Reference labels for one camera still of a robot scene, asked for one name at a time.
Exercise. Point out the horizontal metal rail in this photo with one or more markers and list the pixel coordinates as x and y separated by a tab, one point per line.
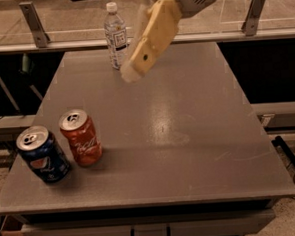
190	38

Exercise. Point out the right metal rail bracket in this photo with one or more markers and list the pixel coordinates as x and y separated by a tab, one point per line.
250	26

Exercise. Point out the black stand leg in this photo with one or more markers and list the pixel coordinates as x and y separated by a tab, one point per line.
293	161

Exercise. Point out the clear plastic water bottle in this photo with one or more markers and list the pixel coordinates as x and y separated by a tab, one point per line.
115	34

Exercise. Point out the metal rail bracket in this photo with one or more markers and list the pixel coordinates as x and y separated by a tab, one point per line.
250	26
32	19

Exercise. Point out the blue pepsi can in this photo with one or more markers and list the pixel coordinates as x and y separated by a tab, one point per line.
40	150

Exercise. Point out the left metal rail bracket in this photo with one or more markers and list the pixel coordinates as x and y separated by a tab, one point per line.
32	19

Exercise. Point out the red coke can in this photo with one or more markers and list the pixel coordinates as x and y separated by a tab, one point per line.
79	129

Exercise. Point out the grey table drawer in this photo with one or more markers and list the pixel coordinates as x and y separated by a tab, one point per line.
233	223

